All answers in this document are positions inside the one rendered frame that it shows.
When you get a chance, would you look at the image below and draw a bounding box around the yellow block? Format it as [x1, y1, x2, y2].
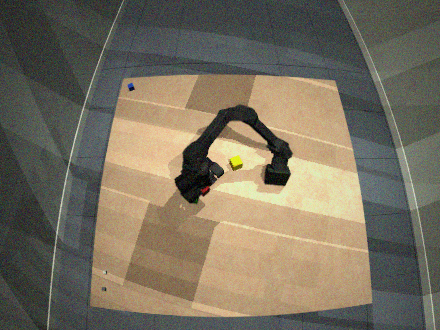
[229, 155, 243, 171]

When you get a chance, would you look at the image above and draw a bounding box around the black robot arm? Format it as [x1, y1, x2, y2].
[174, 104, 293, 195]

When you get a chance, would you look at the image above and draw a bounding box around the red block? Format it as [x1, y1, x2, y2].
[201, 186, 210, 197]

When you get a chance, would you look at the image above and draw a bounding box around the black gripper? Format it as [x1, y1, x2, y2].
[181, 162, 224, 203]

